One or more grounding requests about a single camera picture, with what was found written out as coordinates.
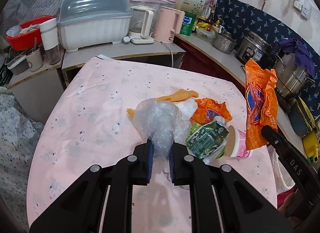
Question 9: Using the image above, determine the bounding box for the green tin can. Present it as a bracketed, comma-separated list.
[180, 11, 197, 36]

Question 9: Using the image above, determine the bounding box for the white cardboard box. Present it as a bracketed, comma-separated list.
[175, 0, 207, 14]

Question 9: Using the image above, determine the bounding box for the yellow pot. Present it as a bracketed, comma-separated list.
[302, 130, 320, 163]

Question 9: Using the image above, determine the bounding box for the red plastic basin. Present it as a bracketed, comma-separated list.
[5, 16, 57, 51]

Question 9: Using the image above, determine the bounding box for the pink paper cup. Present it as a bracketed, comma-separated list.
[224, 125, 254, 159]

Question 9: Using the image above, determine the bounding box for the pink printed tablecloth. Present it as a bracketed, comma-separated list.
[26, 54, 278, 233]

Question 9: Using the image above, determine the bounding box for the white kettle cable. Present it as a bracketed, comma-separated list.
[160, 40, 175, 68]

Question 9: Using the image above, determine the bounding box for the white crumpled plastic bag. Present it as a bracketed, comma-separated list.
[174, 98, 198, 120]

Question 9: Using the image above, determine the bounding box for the white lined trash bin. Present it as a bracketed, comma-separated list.
[269, 145, 297, 196]

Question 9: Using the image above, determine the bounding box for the dark sauce bottle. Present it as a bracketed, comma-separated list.
[207, 10, 216, 32]

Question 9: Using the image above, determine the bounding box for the black induction cooker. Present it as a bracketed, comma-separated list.
[275, 93, 300, 113]

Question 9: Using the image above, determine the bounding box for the blue grey basin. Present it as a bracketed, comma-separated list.
[290, 98, 318, 136]

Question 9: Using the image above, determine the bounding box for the grey floral cloth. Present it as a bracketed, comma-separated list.
[0, 86, 45, 223]

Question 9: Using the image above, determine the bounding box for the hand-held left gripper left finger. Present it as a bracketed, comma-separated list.
[29, 141, 153, 233]

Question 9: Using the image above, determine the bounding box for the white blender cup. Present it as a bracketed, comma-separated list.
[40, 18, 62, 65]

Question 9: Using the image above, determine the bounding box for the grey plastic tray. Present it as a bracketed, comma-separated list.
[5, 53, 29, 74]

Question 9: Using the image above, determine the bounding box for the yellow cap bottle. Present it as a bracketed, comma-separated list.
[212, 18, 222, 33]

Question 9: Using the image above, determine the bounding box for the large steel pot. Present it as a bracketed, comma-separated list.
[272, 48, 315, 98]

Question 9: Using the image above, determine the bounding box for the cream mug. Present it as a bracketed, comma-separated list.
[26, 46, 43, 72]

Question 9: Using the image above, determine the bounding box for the steel rice cooker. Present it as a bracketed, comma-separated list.
[236, 31, 273, 66]

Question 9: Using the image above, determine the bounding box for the dish cabinet with grey lid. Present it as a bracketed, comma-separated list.
[57, 0, 134, 53]

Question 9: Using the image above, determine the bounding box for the steel bowl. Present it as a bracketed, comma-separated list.
[212, 31, 237, 54]

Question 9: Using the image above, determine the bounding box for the dark green capped carton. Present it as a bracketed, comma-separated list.
[185, 116, 230, 165]

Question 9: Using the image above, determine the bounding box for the glass food container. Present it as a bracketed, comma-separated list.
[195, 28, 215, 42]

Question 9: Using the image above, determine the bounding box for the orange snack wrapper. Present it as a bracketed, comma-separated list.
[244, 58, 278, 157]
[190, 98, 233, 126]

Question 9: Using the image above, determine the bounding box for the purple cloth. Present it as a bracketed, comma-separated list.
[275, 38, 317, 77]

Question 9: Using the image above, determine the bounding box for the dark red cloth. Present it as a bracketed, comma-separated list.
[175, 38, 245, 88]

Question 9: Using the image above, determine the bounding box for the pink electric kettle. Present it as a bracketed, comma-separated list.
[153, 6, 186, 44]

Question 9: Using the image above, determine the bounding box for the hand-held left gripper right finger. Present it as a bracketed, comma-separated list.
[169, 143, 294, 233]

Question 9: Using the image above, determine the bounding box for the clear plastic bag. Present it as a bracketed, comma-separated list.
[134, 98, 193, 161]

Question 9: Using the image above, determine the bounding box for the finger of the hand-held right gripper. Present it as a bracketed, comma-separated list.
[261, 125, 318, 206]

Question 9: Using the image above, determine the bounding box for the grey top cabinet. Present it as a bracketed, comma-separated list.
[7, 39, 187, 123]

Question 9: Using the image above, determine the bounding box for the curved white counter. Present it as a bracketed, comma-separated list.
[175, 33, 320, 148]

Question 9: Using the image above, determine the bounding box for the blue patterned cloth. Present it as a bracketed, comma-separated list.
[215, 0, 320, 128]

